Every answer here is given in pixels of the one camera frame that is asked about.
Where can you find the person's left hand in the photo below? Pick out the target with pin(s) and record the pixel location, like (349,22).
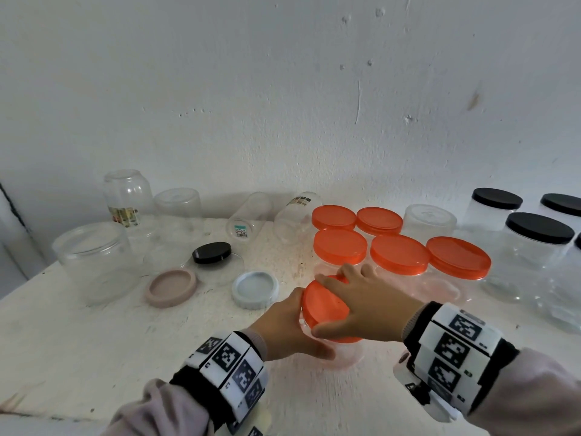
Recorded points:
(281,331)

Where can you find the person's right hand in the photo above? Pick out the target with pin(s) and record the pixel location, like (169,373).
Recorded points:
(376,308)

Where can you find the wide transparent jar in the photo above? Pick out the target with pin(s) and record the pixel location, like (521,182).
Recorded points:
(349,356)
(327,269)
(445,290)
(408,283)

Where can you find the light blue lid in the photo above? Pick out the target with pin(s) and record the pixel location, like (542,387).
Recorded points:
(255,289)

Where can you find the transparent jar dark label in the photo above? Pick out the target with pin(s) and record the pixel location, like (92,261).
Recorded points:
(290,222)

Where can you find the pale pink lid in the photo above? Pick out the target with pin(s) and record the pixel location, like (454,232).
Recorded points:
(170,288)

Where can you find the large transparent jar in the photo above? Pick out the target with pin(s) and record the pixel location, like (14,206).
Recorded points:
(522,267)
(91,267)

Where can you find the medium transparent jar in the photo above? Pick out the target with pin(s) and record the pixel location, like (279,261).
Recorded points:
(177,208)

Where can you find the rounded transparent jar yellow label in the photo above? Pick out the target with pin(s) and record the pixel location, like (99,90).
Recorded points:
(127,190)

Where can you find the person's left forearm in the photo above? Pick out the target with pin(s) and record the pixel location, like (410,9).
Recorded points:
(154,415)

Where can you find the person's right forearm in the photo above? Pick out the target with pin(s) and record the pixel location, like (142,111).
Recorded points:
(535,399)

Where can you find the white panelled door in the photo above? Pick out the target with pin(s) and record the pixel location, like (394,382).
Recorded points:
(13,258)

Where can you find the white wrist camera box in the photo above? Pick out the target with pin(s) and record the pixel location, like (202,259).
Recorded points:
(256,429)
(435,408)

